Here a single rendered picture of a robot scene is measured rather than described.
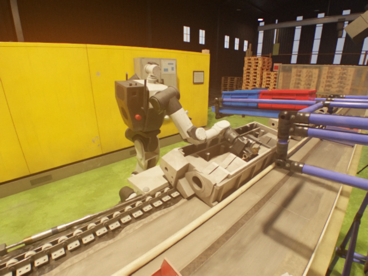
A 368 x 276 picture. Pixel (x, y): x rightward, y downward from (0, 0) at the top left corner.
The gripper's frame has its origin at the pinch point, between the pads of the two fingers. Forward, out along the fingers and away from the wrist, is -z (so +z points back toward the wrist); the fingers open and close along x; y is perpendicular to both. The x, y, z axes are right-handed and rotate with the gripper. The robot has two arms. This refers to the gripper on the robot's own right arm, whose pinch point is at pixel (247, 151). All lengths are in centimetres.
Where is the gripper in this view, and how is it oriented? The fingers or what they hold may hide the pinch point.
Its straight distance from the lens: 118.7
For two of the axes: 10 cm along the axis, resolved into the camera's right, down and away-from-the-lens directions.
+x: -2.8, 7.4, 6.1
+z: -6.0, -6.3, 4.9
